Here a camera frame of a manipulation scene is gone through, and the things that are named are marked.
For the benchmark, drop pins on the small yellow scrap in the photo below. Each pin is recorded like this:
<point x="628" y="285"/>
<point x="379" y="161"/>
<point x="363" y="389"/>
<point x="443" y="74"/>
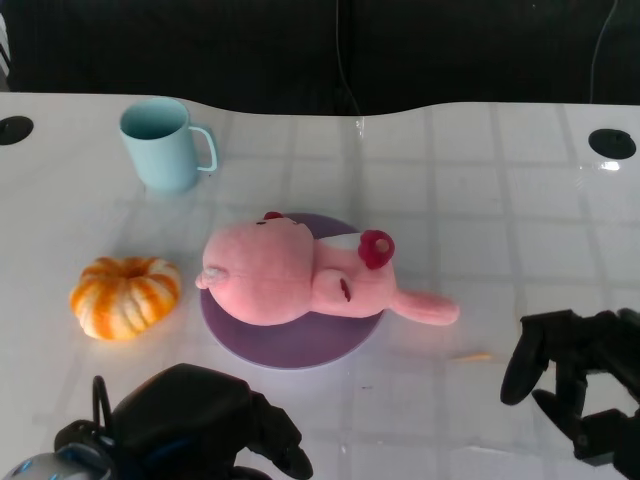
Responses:
<point x="472" y="356"/>

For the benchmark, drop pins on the light teal mug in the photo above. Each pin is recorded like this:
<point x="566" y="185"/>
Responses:
<point x="162" y="155"/>

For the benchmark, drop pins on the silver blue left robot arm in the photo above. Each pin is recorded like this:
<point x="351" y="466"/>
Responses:
<point x="40" y="467"/>

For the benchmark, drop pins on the lavender round plate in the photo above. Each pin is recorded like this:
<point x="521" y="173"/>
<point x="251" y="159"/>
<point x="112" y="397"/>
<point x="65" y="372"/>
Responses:
<point x="280" y="345"/>

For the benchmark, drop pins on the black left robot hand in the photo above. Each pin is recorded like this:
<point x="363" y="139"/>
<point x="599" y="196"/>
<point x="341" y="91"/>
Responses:
<point x="190" y="415"/>

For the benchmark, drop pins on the black backdrop cloth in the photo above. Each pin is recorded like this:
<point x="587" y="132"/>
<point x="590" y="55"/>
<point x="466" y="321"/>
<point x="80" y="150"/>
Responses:
<point x="200" y="45"/>

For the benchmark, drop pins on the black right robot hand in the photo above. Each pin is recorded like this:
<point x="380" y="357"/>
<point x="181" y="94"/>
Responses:
<point x="600" y="360"/>

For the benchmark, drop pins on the black table grommet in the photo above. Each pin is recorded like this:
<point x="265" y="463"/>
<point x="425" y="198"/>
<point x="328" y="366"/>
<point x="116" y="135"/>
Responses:
<point x="612" y="144"/>
<point x="13" y="130"/>

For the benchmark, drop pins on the pink plush doll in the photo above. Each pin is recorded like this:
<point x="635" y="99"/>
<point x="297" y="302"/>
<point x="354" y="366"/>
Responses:
<point x="280" y="270"/>

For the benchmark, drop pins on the orange white striped pumpkin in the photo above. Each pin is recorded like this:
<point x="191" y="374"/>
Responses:
<point x="122" y="300"/>

